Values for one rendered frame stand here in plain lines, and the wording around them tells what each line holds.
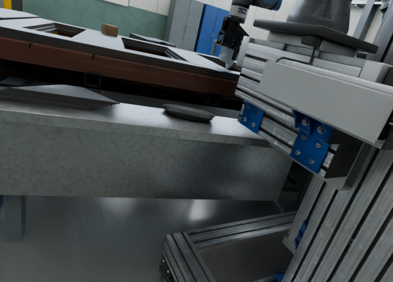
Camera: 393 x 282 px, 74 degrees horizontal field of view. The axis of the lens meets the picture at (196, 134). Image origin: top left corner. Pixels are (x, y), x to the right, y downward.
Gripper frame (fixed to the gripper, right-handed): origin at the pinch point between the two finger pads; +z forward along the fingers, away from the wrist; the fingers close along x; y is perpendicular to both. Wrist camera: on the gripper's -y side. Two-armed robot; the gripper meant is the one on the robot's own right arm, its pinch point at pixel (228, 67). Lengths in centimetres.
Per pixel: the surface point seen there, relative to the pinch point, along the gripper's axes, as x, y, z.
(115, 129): 37, 46, 20
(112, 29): -45, 51, -3
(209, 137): 36.5, 16.7, 19.5
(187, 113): 25.8, 22.4, 15.6
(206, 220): 0, -11, 86
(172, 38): -807, -132, 24
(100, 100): 30, 51, 14
